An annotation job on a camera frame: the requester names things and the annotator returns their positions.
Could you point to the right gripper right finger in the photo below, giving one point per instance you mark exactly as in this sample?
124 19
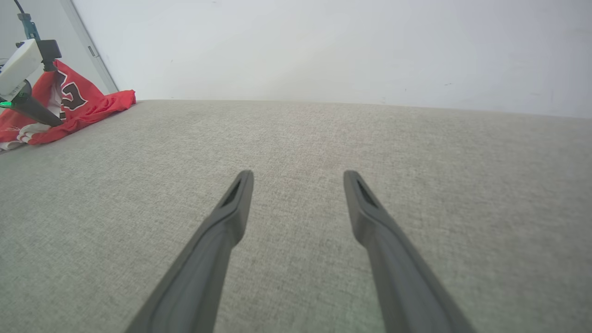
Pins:
402 286

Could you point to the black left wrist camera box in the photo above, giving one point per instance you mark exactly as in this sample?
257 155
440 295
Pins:
48 51

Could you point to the grey metal wall strip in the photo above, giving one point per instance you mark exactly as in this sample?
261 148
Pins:
90 46

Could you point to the red and white jersey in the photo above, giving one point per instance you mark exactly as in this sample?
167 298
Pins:
95 104

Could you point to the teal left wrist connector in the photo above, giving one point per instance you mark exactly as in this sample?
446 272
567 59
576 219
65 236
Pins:
28 27

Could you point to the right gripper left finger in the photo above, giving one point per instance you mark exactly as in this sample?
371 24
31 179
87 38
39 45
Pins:
203 277

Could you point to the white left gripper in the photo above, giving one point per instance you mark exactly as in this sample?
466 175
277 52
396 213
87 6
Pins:
18 64

